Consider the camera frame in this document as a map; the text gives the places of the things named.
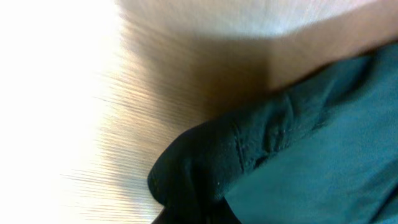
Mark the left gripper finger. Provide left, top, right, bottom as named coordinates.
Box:
left=151, top=208, right=174, bottom=224

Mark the black t-shirt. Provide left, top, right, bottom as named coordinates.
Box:
left=147, top=44, right=397, bottom=223

